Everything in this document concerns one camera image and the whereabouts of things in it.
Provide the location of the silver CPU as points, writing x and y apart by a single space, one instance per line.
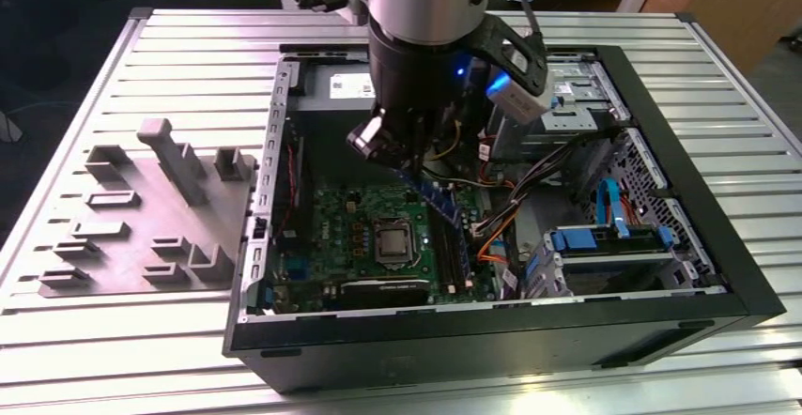
394 241

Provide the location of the green motherboard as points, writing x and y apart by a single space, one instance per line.
338 208

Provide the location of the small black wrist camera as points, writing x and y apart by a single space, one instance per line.
373 138

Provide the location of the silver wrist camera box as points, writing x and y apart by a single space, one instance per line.
517 100

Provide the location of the dark RAM stick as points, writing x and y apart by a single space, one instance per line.
438 199

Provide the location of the grey parts rack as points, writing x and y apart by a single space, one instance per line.
163 218

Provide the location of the black camera bracket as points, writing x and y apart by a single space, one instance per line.
501 35

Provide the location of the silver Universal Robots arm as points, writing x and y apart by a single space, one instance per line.
426 2

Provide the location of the hard disk in blue carrier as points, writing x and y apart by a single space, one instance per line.
577 239

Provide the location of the black graphics card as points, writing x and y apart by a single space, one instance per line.
382 293

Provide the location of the grey power supply unit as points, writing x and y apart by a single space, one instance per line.
326 142

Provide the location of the black open PC case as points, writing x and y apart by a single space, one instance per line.
438 354

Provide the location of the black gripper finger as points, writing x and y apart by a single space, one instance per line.
414 138
442 133

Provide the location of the metal drive cage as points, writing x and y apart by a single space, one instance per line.
577 124

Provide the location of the blue plastic drive carrier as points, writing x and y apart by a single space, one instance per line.
554 102

